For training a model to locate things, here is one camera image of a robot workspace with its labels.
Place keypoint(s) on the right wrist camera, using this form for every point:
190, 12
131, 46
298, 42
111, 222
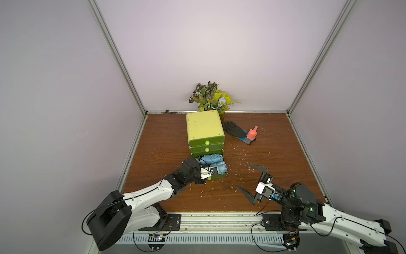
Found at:
265, 189

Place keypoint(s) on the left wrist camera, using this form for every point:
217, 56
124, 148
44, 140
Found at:
208, 172

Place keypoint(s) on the red plastic scoop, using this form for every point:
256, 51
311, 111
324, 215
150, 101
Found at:
252, 133

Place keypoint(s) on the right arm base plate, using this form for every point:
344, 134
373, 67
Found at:
273, 222

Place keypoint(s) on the yellow-green drawer cabinet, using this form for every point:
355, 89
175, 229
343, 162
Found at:
204, 124

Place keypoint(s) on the dark green top drawer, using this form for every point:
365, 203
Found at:
206, 141

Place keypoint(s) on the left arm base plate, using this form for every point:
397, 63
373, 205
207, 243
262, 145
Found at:
169, 222

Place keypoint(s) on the light blue umbrella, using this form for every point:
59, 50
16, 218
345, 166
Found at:
222, 168
210, 159

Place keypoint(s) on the left circuit board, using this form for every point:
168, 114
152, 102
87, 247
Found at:
156, 241

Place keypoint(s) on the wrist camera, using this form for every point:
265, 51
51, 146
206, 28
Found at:
265, 189
208, 172

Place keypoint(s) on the circuit board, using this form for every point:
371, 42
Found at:
291, 240
156, 241

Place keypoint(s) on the right circuit board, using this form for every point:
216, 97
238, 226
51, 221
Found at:
291, 240

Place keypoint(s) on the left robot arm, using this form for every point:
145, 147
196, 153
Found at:
120, 213

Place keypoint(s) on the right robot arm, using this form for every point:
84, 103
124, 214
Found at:
301, 210

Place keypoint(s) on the dark green bottom drawer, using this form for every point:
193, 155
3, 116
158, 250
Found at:
215, 177

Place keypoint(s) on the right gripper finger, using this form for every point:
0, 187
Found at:
253, 199
260, 168

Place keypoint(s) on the artificial plant in vase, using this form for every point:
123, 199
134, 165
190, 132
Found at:
210, 98

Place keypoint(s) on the black work glove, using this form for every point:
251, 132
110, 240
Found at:
231, 128

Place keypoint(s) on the dark green drawer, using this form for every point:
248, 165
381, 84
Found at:
206, 141
215, 177
207, 149

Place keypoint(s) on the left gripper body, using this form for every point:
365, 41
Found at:
202, 181

